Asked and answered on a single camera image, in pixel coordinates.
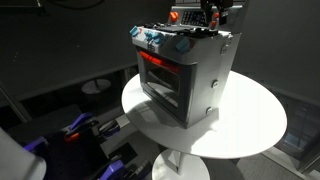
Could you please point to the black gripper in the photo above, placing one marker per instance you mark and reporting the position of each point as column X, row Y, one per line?
column 216, row 2

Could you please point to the small round orange button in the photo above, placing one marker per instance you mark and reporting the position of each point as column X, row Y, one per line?
column 213, row 24
column 216, row 15

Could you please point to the black keypad panel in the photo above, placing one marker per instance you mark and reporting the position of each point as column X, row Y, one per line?
column 195, row 18

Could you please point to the blue stove knob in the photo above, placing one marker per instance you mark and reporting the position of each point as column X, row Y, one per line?
column 158, row 38
column 134, row 31
column 182, row 44
column 149, row 35

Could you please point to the silver toy stove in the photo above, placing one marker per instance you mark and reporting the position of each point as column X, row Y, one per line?
column 206, row 66

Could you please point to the black burner grate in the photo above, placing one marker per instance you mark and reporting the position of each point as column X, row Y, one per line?
column 181, row 30

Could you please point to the orange timer knob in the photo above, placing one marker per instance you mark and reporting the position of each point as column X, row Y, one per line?
column 173, row 16

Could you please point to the oven door with window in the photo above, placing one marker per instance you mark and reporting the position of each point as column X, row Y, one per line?
column 163, row 86

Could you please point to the black spring clamp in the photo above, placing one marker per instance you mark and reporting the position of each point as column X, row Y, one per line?
column 109, row 128

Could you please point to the purple clamp with orange tip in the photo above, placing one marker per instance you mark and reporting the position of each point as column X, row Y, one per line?
column 79, row 124

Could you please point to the white rounded cover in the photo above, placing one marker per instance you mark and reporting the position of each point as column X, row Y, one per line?
column 18, row 160

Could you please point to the white round pedestal table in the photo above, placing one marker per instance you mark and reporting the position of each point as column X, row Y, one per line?
column 246, row 120

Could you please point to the round grey pedestal base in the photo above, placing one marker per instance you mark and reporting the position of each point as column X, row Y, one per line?
column 96, row 86

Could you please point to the grey metal frame leg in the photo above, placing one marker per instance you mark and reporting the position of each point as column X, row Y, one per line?
column 15, row 105

